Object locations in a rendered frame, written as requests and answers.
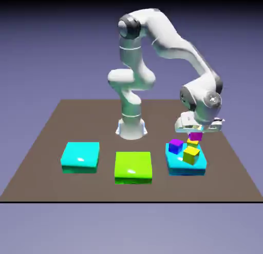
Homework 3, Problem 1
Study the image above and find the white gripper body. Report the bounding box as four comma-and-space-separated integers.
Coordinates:
174, 111, 223, 134

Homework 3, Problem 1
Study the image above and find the small purple cube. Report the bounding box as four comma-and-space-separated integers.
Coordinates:
188, 132, 203, 142

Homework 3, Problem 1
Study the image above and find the large cyan box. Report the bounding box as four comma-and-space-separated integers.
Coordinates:
165, 142, 208, 177
60, 142, 100, 174

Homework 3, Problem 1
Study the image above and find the large green box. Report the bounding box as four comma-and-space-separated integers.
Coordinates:
114, 151, 153, 185

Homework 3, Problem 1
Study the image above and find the small blue purple-topped cube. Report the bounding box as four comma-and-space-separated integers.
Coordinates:
168, 139, 184, 155

